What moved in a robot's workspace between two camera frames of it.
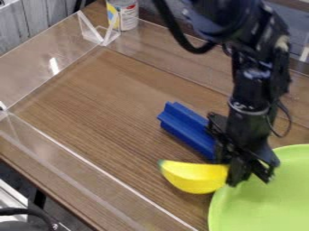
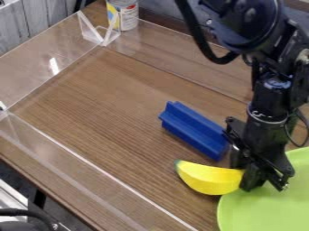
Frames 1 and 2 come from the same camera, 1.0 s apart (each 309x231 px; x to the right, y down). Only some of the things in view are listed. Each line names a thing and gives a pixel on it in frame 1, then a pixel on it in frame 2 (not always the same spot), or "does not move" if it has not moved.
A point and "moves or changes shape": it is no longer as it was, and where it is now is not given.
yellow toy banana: x=199 y=179 moves or changes shape
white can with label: x=123 y=14 does not move
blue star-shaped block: x=190 y=126 does not move
